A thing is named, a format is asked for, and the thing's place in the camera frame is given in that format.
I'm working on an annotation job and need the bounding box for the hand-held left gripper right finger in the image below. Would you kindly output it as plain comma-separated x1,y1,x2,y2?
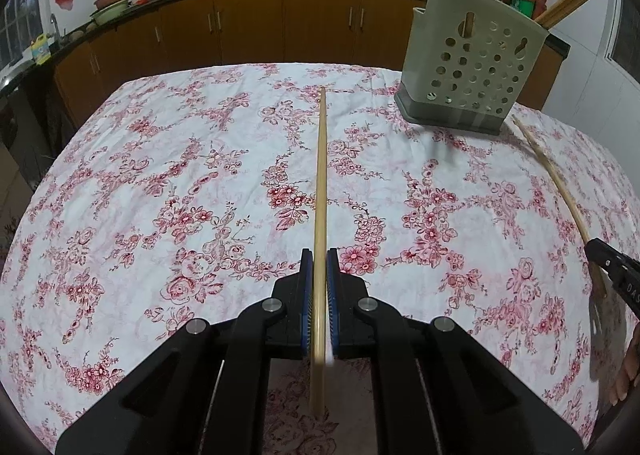
325,247,586,455

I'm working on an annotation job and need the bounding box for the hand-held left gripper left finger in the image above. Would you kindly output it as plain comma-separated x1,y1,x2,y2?
55,247,315,455

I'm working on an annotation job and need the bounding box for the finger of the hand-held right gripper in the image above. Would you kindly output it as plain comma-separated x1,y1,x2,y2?
585,237,640,323

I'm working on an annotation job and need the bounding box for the perforated grey chopstick holder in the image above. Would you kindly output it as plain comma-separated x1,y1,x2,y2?
393,0,550,136

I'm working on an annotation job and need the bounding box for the person's right hand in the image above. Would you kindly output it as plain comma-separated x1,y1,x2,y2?
610,322,640,408

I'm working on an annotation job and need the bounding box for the red floral tablecloth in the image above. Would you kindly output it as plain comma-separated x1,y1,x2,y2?
0,62,640,455

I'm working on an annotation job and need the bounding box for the white framed door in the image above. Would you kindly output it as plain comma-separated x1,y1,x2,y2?
602,0,640,76

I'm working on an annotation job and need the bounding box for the wooden lower kitchen cabinet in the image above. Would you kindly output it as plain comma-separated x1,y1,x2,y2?
52,0,561,128

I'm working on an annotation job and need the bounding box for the green basin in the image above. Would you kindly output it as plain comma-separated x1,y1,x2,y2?
90,0,132,26

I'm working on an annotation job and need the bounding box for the yellow bottle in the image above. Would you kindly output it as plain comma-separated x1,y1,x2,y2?
31,34,52,66

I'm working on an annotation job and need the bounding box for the kitchen window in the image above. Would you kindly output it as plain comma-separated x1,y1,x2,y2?
0,0,43,80

